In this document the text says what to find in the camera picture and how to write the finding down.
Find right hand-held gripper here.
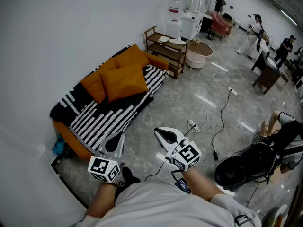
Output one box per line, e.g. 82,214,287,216
154,126,203,172

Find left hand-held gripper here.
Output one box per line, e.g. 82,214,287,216
87,132,125,184

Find person's right forearm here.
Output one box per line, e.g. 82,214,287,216
182,168,224,202

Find person's left forearm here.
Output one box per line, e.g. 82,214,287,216
86,181,119,218

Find person's black shoe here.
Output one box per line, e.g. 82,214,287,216
121,166,142,186

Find black white striped blanket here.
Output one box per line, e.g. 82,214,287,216
49,45,169,151

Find orange sofa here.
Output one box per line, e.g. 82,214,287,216
49,44,170,161

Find person's black trousers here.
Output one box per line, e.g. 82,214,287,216
114,182,133,207

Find black waist device box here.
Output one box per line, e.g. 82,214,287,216
174,177,192,195

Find person's white shirt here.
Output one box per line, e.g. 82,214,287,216
78,180,262,227

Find black backpack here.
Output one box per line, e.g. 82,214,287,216
214,137,281,192

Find wooden shelf rack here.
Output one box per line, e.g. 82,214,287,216
143,25,188,79

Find light wooden stool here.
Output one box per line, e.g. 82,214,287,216
260,121,269,137

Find white slipper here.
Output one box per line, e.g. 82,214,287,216
168,38,187,46

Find white water dispenser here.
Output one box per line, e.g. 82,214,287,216
165,19,183,39

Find white cabinet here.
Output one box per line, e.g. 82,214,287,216
181,12,204,40

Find dark wooden table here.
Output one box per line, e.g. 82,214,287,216
251,51,283,95

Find pink chair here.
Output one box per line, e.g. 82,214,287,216
210,11,232,41

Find brown wooden desk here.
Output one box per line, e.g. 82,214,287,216
200,12,235,36

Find clear water bottle red label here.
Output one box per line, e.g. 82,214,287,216
167,0,184,21

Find ceiling light strip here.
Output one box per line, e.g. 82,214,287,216
280,9,298,26

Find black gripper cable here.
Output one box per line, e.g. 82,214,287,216
144,158,171,182

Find black floor cable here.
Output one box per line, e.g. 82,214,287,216
211,90,232,162

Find black shoulder strap buckle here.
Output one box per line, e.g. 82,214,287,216
233,214,251,227

